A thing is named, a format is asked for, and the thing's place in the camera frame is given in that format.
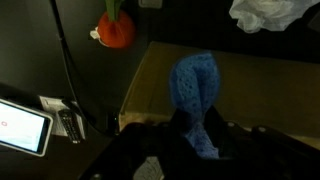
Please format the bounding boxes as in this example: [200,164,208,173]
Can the large cardboard box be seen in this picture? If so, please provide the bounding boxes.
[118,40,320,151]

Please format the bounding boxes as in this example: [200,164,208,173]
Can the red turnip plushie green leaves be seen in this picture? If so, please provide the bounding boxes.
[89,0,137,50]

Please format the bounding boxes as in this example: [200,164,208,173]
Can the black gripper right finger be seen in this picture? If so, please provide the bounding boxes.
[203,105,235,158]

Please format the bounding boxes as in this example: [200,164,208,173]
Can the white crumpled cloth pink patch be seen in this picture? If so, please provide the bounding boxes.
[228,0,320,35]

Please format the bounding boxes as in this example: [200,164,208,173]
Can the white paper card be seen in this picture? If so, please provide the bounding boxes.
[37,95,87,141]

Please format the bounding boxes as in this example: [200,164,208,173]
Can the tablet with lit screen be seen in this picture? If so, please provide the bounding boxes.
[0,97,55,158]

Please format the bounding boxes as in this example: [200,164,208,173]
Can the black remote control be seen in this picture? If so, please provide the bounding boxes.
[57,107,83,145]

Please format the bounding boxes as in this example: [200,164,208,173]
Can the thin black table cable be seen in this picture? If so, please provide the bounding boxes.
[49,0,113,132]

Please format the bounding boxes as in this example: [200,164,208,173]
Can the blue knitted cloth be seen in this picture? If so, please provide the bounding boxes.
[167,52,221,160]

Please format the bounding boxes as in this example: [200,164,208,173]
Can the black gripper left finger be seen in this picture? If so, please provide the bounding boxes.
[169,107,193,141]

